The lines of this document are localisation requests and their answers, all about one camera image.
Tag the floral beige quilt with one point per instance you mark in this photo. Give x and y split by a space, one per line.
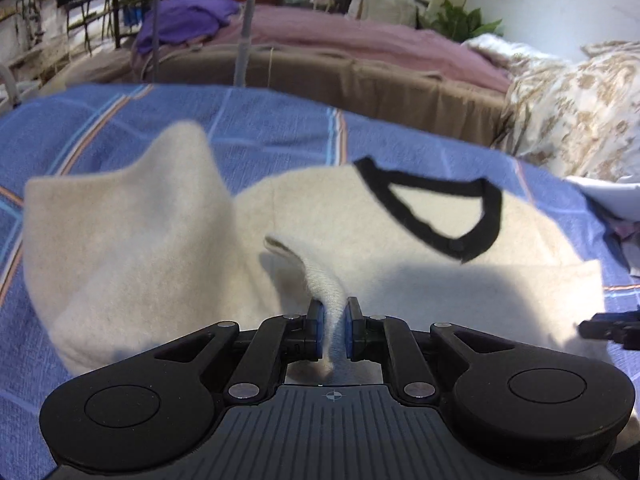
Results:
575 119

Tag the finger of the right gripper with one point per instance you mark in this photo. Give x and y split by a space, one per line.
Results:
620 328

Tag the white tripod pole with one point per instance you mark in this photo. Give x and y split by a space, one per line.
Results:
241 61

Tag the purple garment on bed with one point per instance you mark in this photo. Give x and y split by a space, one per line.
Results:
184 20

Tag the grey utility cart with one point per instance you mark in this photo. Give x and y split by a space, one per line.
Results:
10 95

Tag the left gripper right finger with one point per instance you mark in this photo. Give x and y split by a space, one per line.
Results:
503 400

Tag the brown bed with pink cover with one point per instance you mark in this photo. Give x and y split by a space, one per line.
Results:
413 78

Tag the white cloth pile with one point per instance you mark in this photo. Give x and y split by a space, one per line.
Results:
621 204

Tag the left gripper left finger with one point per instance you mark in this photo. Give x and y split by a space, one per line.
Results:
146 411

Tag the blue plaid table cloth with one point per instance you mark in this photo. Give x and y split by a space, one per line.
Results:
253 133

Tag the green potted plant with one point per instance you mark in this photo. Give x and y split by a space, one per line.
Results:
458 25

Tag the cream and black sweater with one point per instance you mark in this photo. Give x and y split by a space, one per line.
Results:
121 262

